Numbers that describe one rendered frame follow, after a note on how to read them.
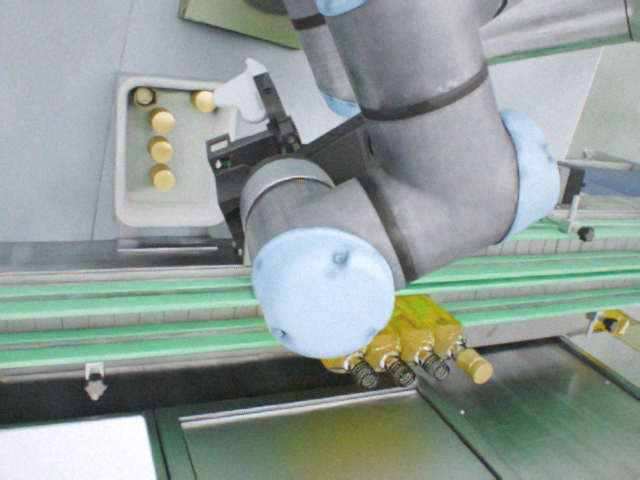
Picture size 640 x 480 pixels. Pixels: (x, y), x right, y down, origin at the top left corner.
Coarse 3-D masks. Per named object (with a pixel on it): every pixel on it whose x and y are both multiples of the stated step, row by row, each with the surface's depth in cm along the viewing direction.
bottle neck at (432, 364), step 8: (424, 352) 81; (432, 352) 81; (416, 360) 82; (424, 360) 80; (432, 360) 80; (440, 360) 79; (424, 368) 81; (432, 368) 79; (440, 368) 81; (448, 368) 79; (432, 376) 79; (440, 376) 80
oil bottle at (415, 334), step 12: (396, 300) 93; (396, 312) 89; (408, 312) 90; (396, 324) 85; (408, 324) 86; (420, 324) 86; (408, 336) 83; (420, 336) 83; (432, 336) 84; (408, 348) 82; (420, 348) 82; (432, 348) 84; (408, 360) 83
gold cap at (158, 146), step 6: (156, 138) 87; (162, 138) 87; (150, 144) 86; (156, 144) 85; (162, 144) 85; (168, 144) 85; (150, 150) 85; (156, 150) 85; (162, 150) 85; (168, 150) 86; (156, 156) 85; (162, 156) 86; (168, 156) 86; (162, 162) 86
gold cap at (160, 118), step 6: (156, 108) 86; (162, 108) 86; (150, 114) 86; (156, 114) 83; (162, 114) 83; (168, 114) 84; (150, 120) 85; (156, 120) 83; (162, 120) 84; (168, 120) 84; (174, 120) 84; (156, 126) 84; (162, 126) 84; (168, 126) 84; (162, 132) 84; (168, 132) 85
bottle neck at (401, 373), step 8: (392, 352) 80; (384, 360) 80; (392, 360) 79; (400, 360) 78; (384, 368) 80; (392, 368) 78; (400, 368) 77; (408, 368) 77; (392, 376) 77; (400, 376) 76; (408, 376) 78; (400, 384) 76; (408, 384) 77
